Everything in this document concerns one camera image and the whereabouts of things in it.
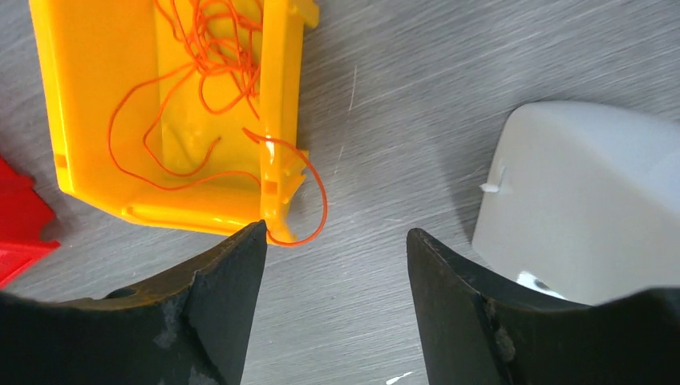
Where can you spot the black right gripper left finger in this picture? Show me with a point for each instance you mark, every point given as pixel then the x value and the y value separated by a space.
pixel 189 324

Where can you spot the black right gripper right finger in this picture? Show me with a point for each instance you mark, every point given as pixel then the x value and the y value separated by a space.
pixel 478 327

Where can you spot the white toy toaster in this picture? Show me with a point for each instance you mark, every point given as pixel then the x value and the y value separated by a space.
pixel 585 198

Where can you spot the red plastic bin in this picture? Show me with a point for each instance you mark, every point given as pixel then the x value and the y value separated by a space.
pixel 24 215

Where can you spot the orange plastic bin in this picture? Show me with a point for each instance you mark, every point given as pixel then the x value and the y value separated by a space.
pixel 177 114

